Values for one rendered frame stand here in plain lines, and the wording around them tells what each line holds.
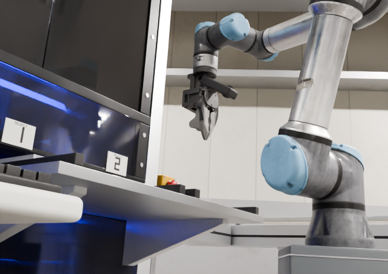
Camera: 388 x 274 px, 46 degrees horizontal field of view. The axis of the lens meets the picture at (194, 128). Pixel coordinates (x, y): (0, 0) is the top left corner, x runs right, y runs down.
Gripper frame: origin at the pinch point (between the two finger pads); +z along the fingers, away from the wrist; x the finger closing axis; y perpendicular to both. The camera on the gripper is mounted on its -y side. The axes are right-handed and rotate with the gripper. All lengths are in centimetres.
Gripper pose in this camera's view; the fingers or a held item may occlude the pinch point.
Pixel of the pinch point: (207, 135)
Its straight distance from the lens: 128.7
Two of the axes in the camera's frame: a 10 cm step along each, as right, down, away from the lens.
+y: -8.2, 1.2, 5.6
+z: -0.6, 9.5, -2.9
